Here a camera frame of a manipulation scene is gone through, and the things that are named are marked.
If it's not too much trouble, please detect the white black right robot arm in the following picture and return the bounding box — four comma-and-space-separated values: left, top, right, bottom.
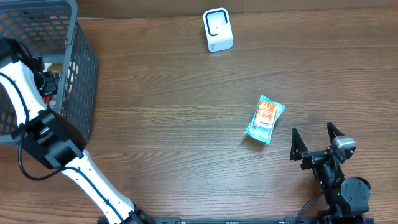
290, 122, 374, 223

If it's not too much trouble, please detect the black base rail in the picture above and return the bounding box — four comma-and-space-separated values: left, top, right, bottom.
96, 217, 374, 224

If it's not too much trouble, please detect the grey plastic mesh basket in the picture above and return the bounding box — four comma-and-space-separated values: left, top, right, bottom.
1, 0, 98, 140

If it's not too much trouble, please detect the beige pet treat bag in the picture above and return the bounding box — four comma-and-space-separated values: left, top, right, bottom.
43, 62, 63, 105

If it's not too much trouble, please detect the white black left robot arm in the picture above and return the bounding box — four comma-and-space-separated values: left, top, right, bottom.
1, 60, 153, 223

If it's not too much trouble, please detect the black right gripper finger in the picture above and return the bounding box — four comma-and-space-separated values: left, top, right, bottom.
326, 122, 344, 143
290, 128, 308, 161

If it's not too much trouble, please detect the teal orange snack packet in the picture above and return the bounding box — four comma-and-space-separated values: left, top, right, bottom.
244, 95, 285, 144

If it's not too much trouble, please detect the white barcode scanner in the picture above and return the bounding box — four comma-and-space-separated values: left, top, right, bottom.
203, 7, 233, 52

